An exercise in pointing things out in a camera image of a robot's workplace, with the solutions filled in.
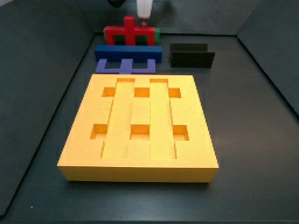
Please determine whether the green rectangular block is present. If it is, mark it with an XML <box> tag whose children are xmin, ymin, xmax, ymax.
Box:
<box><xmin>115</xmin><ymin>28</ymin><xmax>160</xmax><ymax>45</ymax></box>

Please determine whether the yellow slotted board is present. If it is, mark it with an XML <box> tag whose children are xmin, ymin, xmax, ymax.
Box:
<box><xmin>57</xmin><ymin>74</ymin><xmax>219</xmax><ymax>183</ymax></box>

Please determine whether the purple comb-shaped block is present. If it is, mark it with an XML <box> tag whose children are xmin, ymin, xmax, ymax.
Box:
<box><xmin>96</xmin><ymin>59</ymin><xmax>156</xmax><ymax>74</ymax></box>

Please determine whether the dark blue rectangular block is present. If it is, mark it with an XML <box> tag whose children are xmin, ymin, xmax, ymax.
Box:
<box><xmin>95</xmin><ymin>45</ymin><xmax>163</xmax><ymax>63</ymax></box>

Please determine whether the red comb-shaped block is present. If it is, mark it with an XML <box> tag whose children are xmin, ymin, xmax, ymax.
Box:
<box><xmin>104</xmin><ymin>16</ymin><xmax>155</xmax><ymax>46</ymax></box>

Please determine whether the black angle bracket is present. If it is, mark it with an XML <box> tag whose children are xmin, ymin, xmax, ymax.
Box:
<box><xmin>169</xmin><ymin>43</ymin><xmax>215</xmax><ymax>68</ymax></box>

